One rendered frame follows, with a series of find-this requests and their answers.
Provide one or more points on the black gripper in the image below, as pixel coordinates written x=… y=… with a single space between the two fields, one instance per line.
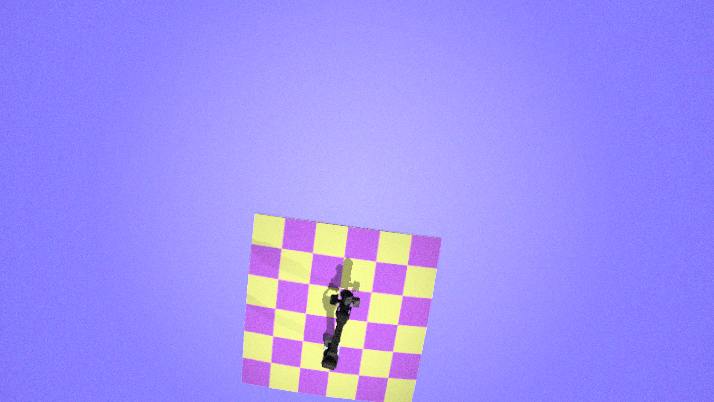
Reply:
x=335 y=299

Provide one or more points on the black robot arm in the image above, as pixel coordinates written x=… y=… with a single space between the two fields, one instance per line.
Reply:
x=330 y=357

